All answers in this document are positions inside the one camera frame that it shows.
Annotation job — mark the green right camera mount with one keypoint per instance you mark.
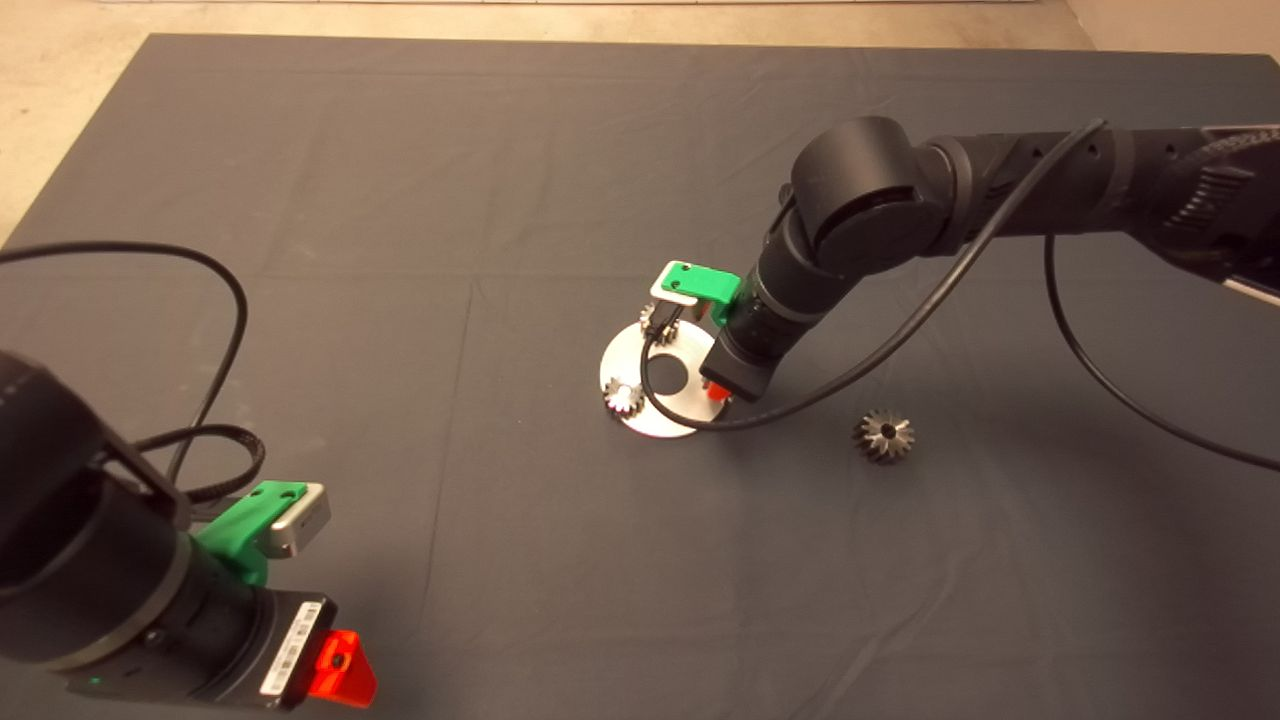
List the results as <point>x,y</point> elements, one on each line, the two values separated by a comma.
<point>705,285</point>

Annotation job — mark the silver camera box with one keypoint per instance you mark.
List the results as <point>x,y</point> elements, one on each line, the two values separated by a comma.
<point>303,520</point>
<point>672,291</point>

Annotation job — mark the silver right camera box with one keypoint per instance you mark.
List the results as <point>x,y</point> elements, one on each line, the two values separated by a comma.
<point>672,291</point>

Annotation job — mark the silver left camera box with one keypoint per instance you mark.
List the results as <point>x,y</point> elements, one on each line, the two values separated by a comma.
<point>303,520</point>

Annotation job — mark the round metal plate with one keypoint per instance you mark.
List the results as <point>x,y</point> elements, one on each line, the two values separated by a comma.
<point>620,355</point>

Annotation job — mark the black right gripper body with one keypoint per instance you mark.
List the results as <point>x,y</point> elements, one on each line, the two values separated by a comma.
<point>750,355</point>

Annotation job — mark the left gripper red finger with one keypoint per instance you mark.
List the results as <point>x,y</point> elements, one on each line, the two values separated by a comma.
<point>345,672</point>

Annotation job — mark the large steel gear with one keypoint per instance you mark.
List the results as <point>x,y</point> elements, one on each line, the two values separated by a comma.
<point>870,446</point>

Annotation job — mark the green left camera mount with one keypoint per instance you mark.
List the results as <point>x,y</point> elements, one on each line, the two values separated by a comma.
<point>240,525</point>

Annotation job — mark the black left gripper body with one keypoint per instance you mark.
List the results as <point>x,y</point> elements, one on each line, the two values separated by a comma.
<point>225,645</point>

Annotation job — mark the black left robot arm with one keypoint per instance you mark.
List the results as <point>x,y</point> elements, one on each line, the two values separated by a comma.
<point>50,500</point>

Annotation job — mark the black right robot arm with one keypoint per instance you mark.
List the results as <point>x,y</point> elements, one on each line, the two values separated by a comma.
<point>860,200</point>

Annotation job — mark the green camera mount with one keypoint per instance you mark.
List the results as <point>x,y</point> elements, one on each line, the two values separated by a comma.
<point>240,525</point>
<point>705,285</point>

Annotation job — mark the dark grey table cloth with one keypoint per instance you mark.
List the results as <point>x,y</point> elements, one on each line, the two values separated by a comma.
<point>500,200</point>

